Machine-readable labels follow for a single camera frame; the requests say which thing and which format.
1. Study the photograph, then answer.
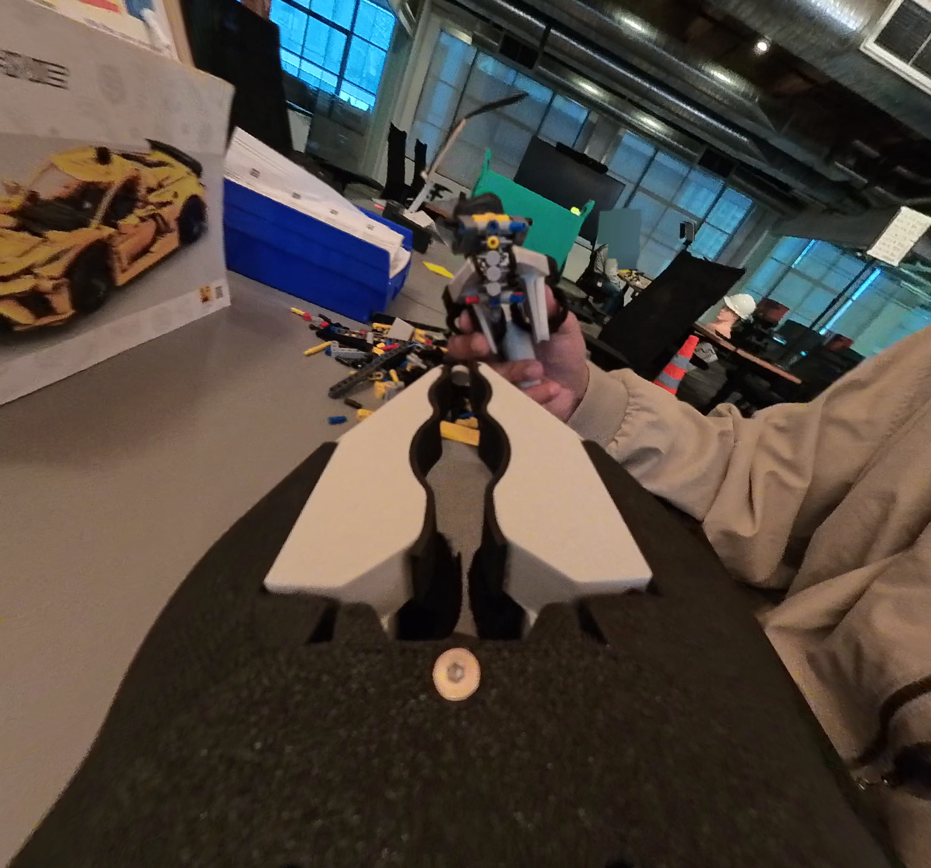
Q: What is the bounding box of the small black box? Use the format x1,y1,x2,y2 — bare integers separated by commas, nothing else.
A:
385,203,433,253

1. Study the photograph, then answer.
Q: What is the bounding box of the white instruction booklet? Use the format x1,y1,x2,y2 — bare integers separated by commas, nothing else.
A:
0,0,235,404

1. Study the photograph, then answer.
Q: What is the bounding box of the black upright panel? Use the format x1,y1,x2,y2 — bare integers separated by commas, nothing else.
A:
177,0,292,153

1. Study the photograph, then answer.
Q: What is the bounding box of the white air vent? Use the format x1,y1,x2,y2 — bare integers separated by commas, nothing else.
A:
862,0,931,73

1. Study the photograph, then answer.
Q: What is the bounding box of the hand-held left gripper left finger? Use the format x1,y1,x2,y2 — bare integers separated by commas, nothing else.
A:
263,365,463,639

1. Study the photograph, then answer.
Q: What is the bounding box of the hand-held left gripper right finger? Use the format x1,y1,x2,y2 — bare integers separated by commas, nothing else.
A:
469,363,653,639

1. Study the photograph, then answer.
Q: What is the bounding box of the person's right hand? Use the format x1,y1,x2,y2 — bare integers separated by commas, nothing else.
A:
445,301,592,423

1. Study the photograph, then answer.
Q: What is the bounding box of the black tilted board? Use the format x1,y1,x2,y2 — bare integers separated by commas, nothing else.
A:
600,250,746,360

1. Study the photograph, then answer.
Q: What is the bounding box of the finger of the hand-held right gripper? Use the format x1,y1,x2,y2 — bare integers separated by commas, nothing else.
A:
515,246,561,344
445,257,482,311

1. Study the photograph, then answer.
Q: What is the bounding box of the black monitor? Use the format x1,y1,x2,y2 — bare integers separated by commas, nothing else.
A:
513,135,626,244

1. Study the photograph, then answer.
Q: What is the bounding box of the pile of toy bricks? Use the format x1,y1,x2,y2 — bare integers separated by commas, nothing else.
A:
291,304,482,447

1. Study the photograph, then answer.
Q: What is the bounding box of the grey toy brick assembly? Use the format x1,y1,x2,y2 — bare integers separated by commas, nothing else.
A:
451,212,535,363

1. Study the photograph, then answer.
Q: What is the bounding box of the grey desk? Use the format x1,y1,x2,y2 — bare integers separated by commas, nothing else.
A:
0,228,714,854

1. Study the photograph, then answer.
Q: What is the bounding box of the teal folding bin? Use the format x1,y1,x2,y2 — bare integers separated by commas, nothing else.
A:
476,150,596,273

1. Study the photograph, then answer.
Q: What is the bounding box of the long dark grey beam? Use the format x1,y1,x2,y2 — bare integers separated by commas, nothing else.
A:
329,348,408,400

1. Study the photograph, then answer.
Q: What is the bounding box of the person's right forearm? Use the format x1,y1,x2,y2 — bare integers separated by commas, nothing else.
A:
567,330,931,593

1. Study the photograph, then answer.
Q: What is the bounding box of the person's beige jacket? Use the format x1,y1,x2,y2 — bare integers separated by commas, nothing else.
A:
756,519,931,868

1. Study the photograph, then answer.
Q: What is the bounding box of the blue bin with papers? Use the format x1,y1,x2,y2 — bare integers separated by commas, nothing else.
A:
225,128,408,280

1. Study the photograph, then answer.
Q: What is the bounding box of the orange traffic cone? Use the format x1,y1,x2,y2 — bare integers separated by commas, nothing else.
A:
653,335,701,395

